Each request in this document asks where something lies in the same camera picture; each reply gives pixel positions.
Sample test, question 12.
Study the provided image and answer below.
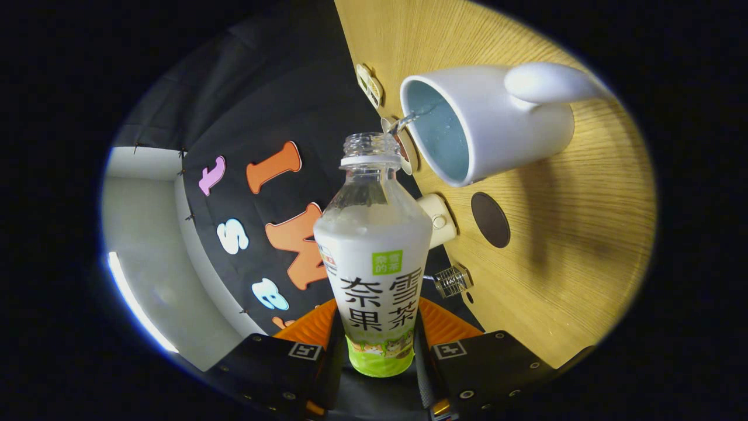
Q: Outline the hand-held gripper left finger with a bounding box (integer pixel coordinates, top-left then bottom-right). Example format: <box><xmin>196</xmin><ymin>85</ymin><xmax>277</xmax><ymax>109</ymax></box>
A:
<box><xmin>205</xmin><ymin>298</ymin><xmax>345</xmax><ymax>421</ymax></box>

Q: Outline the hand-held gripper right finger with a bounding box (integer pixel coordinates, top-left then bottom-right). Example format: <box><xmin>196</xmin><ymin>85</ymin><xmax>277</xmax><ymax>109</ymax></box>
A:
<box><xmin>414</xmin><ymin>297</ymin><xmax>556</xmax><ymax>421</ymax></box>

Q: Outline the clear juice bottle white label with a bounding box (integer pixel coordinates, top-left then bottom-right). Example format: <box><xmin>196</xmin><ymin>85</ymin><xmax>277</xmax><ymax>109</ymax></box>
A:
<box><xmin>313</xmin><ymin>133</ymin><xmax>434</xmax><ymax>378</ymax></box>

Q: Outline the dark brown round coaster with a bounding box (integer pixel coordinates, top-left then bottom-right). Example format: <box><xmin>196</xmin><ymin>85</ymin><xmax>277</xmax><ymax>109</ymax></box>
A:
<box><xmin>471</xmin><ymin>192</ymin><xmax>511</xmax><ymax>249</ymax></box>

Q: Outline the white cup with handle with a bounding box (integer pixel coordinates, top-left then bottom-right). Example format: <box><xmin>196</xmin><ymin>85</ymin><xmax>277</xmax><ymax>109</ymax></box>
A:
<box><xmin>400</xmin><ymin>62</ymin><xmax>611</xmax><ymax>188</ymax></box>

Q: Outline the white toaster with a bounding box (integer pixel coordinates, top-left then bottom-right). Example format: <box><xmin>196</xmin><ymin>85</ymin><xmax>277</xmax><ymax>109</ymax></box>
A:
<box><xmin>416</xmin><ymin>193</ymin><xmax>458</xmax><ymax>250</ymax></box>

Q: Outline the wooden table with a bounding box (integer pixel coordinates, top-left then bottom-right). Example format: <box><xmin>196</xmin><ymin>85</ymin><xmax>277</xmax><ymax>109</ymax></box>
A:
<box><xmin>334</xmin><ymin>0</ymin><xmax>658</xmax><ymax>369</ymax></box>

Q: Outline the round white plate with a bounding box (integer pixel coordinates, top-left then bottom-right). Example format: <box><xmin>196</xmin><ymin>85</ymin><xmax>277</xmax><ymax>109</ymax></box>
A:
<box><xmin>381</xmin><ymin>117</ymin><xmax>413</xmax><ymax>176</ymax></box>

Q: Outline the divided white dish with beans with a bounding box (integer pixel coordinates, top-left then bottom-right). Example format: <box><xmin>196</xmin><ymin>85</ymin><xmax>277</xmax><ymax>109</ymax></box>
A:
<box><xmin>356</xmin><ymin>63</ymin><xmax>383</xmax><ymax>109</ymax></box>

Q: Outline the wire mesh metal holder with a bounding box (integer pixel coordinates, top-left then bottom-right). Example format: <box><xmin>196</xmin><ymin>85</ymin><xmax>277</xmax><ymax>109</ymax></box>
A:
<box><xmin>434</xmin><ymin>263</ymin><xmax>473</xmax><ymax>299</ymax></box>

